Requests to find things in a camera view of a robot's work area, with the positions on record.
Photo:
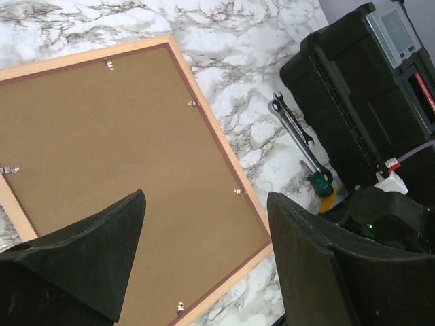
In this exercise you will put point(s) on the yellow handled screwdriver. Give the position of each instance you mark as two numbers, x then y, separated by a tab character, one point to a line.
328	202

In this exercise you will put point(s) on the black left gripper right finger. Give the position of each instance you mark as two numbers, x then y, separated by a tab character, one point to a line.
330	276

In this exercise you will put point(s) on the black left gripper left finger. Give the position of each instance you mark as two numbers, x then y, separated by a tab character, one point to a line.
77	275

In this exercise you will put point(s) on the pink picture frame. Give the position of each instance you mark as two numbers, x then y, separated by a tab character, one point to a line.
87	129

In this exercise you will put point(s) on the black plastic toolbox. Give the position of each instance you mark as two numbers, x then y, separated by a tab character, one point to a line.
365	85

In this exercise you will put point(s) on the silver ratchet wrench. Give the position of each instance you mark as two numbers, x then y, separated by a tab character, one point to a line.
281	111

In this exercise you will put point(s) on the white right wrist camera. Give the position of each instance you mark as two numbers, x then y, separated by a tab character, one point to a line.
392	182

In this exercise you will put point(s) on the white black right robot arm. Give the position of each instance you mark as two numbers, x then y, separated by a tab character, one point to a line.
389	218

